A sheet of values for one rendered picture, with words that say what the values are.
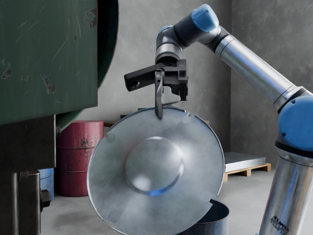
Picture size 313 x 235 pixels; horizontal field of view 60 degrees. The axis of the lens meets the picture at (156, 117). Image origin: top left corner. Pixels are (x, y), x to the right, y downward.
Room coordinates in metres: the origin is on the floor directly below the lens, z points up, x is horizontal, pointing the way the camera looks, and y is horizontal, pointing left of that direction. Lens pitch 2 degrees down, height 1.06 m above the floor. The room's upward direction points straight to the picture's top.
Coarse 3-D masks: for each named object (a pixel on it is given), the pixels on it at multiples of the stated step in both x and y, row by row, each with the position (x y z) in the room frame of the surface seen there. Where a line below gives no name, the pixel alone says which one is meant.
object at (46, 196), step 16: (0, 176) 0.30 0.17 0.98; (16, 176) 0.31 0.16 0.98; (32, 176) 0.34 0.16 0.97; (0, 192) 0.30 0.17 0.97; (16, 192) 0.31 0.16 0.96; (32, 192) 0.34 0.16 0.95; (48, 192) 0.36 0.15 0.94; (0, 208) 0.30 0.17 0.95; (16, 208) 0.31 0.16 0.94; (32, 208) 0.34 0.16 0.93; (0, 224) 0.30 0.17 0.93; (16, 224) 0.31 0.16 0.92; (32, 224) 0.34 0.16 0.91
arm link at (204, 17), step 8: (200, 8) 0.75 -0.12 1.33; (208, 8) 0.74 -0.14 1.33; (192, 16) 0.75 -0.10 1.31; (200, 16) 0.74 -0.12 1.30; (208, 16) 0.73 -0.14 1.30; (216, 16) 0.78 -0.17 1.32; (176, 24) 0.79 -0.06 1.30; (184, 24) 0.77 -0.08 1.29; (192, 24) 0.75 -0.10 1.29; (200, 24) 0.75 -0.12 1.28; (208, 24) 0.74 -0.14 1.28; (216, 24) 0.75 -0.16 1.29; (176, 32) 0.78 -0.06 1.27; (184, 32) 0.77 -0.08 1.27; (192, 32) 0.76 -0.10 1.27; (200, 32) 0.76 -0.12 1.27; (208, 32) 0.76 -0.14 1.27; (216, 32) 0.82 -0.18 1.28; (184, 40) 0.78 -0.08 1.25; (192, 40) 0.78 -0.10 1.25; (200, 40) 0.80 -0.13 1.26; (208, 40) 0.82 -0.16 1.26
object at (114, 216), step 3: (111, 213) 0.52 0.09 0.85; (114, 213) 0.52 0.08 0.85; (117, 213) 0.52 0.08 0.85; (111, 216) 0.52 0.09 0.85; (114, 216) 0.51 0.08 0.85; (117, 216) 0.51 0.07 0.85; (111, 219) 0.51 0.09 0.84; (114, 219) 0.51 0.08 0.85; (117, 219) 0.51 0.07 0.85; (114, 222) 0.51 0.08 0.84
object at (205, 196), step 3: (204, 192) 0.50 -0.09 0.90; (207, 192) 0.50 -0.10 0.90; (201, 195) 0.50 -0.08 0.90; (204, 195) 0.50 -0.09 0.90; (207, 195) 0.50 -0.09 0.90; (210, 195) 0.50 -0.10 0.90; (201, 198) 0.50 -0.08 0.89; (204, 198) 0.49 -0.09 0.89; (207, 198) 0.49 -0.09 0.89; (210, 198) 0.49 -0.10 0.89; (204, 201) 0.49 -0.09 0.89; (207, 201) 0.49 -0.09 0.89
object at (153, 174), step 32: (128, 128) 0.63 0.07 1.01; (160, 128) 0.61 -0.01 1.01; (192, 128) 0.59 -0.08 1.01; (96, 160) 0.60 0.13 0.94; (128, 160) 0.57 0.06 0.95; (160, 160) 0.55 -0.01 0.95; (192, 160) 0.54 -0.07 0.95; (224, 160) 0.52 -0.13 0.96; (96, 192) 0.55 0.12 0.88; (128, 192) 0.54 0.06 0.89; (160, 192) 0.52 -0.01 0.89; (192, 192) 0.51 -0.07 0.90; (128, 224) 0.50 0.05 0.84; (160, 224) 0.49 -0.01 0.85; (192, 224) 0.47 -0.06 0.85
